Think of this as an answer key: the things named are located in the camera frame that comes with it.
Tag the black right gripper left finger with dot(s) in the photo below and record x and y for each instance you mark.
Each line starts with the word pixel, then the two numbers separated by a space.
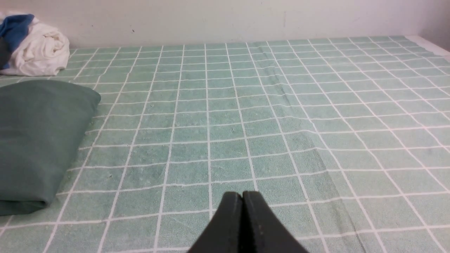
pixel 221 235

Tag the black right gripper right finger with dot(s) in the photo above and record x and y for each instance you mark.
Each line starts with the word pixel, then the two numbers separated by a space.
pixel 262 231

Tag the green long-sleeve top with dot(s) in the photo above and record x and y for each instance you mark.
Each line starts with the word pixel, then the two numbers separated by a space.
pixel 42 124

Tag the green checkered tablecloth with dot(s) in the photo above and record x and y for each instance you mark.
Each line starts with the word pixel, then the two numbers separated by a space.
pixel 347 139

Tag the white crumpled garment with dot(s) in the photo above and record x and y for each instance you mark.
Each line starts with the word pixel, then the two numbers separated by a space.
pixel 44 52

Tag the blue crumpled garment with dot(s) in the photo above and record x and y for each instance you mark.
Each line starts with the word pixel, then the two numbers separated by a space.
pixel 13 30

